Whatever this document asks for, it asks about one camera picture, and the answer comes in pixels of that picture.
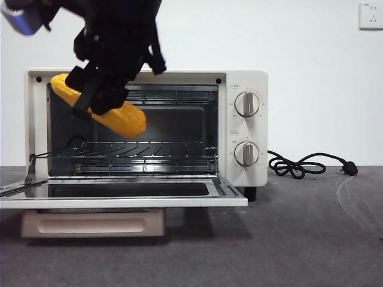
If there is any white wall socket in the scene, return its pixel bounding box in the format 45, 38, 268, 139
358, 2, 383, 30

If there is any glass oven door with handle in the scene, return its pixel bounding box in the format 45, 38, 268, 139
0, 175, 249, 239

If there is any cream Toshiba toaster oven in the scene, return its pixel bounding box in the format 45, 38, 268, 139
24, 67, 269, 201

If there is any yellow corn cob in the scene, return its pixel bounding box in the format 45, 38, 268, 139
50, 74, 148, 139

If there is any cream oven knob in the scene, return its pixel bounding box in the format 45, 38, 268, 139
234, 142, 260, 167
234, 91, 260, 117

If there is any metal wire oven rack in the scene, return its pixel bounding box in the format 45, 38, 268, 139
29, 141, 218, 160

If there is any black power cable with plug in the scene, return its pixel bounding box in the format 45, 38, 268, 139
266, 149, 358, 179

